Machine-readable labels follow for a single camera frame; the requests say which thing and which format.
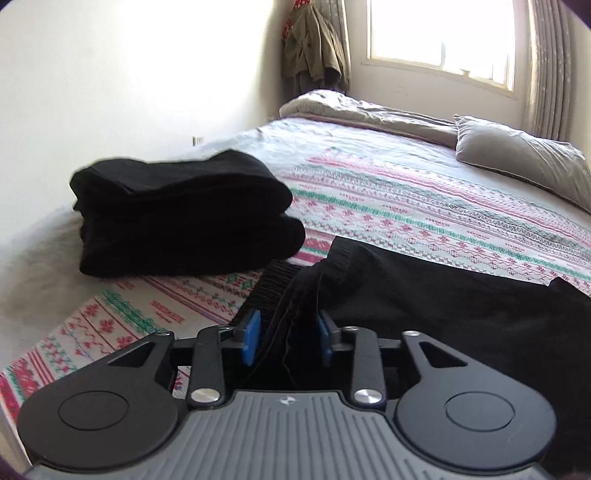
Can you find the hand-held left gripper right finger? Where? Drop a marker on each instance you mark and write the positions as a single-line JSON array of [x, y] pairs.
[[325, 341]]

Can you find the hanging olive jacket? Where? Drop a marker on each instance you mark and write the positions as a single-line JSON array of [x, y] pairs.
[[316, 50]]

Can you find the window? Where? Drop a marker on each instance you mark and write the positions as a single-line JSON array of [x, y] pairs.
[[438, 32]]

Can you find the black pants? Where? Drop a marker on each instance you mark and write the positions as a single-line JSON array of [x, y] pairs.
[[438, 295], [184, 217]]

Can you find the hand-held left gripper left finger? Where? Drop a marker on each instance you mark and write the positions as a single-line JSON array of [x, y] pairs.
[[249, 337]]

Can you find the beige duvet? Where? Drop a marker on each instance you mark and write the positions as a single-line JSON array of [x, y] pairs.
[[369, 115]]

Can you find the grey curtain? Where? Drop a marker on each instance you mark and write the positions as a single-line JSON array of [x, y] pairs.
[[549, 69]]

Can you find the folded black pants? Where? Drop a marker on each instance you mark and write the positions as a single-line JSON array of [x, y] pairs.
[[184, 217]]

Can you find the beige pillow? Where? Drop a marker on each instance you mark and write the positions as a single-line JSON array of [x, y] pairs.
[[517, 157]]

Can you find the bed with striped patterned sheet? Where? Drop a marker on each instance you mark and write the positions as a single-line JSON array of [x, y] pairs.
[[392, 194]]

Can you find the wall outlet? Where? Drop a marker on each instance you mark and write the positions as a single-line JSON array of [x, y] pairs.
[[198, 140]]

